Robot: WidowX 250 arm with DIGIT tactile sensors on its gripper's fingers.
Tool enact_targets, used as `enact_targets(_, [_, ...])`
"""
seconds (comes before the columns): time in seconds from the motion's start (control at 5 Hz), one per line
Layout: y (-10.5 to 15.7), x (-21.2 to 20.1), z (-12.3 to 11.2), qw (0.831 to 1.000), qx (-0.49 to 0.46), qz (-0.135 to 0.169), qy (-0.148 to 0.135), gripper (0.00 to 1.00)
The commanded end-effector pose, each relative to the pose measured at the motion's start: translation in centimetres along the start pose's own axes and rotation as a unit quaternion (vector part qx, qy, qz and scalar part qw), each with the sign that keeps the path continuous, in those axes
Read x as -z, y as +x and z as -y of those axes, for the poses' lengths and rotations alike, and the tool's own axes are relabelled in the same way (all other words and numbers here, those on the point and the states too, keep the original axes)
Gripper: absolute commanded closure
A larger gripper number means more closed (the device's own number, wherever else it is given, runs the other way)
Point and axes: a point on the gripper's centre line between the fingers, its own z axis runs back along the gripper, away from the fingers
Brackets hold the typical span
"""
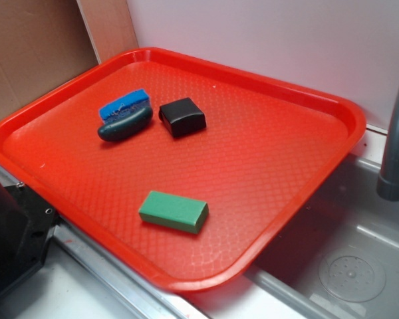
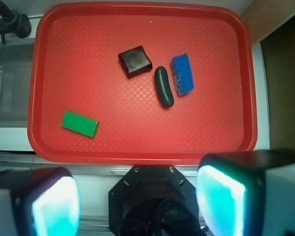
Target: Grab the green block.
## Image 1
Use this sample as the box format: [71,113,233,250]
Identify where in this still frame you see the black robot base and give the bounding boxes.
[0,183,57,297]

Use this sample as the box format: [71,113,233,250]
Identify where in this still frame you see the black rounded block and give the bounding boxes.
[158,97,207,138]

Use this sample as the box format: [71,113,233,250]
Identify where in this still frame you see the green rectangular block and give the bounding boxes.
[139,191,209,234]

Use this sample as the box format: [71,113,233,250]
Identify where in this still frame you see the red plastic tray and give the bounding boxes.
[0,48,366,292]

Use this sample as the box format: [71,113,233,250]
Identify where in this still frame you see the dark green toy cucumber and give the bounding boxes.
[98,106,153,142]

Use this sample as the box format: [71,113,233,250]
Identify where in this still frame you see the grey toy sink basin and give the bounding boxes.
[188,156,399,318]

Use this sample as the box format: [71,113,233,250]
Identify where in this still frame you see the brown cardboard panel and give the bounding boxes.
[0,1,138,120]

